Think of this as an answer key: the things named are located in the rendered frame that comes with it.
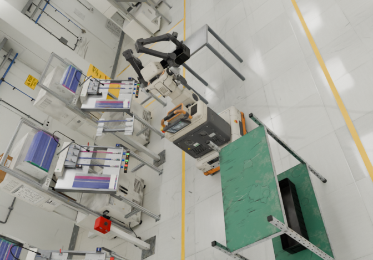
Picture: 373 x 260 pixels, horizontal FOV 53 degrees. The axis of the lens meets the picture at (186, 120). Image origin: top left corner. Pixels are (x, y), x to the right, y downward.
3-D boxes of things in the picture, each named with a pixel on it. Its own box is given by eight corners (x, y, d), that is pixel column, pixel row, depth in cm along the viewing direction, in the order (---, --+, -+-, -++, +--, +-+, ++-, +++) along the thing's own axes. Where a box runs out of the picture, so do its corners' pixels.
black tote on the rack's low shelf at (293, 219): (277, 191, 316) (269, 185, 311) (295, 183, 308) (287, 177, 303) (291, 255, 275) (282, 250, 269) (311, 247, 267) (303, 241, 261)
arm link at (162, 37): (136, 49, 395) (139, 42, 386) (134, 44, 396) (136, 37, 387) (169, 41, 418) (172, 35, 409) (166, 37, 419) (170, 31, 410)
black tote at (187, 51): (155, 83, 451) (148, 78, 445) (156, 75, 463) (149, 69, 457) (190, 58, 422) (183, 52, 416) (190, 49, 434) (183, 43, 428)
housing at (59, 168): (71, 149, 488) (70, 142, 479) (62, 179, 453) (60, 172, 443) (65, 148, 488) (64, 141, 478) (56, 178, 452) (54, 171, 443)
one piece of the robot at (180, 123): (198, 122, 390) (184, 117, 373) (174, 136, 408) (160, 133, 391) (195, 112, 395) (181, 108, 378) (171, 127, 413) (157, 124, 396)
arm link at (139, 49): (132, 53, 390) (136, 47, 382) (134, 42, 397) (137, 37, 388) (172, 64, 406) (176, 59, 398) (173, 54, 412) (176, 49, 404)
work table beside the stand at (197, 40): (245, 79, 505) (206, 42, 465) (206, 105, 540) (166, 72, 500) (242, 60, 536) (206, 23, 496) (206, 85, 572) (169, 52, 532)
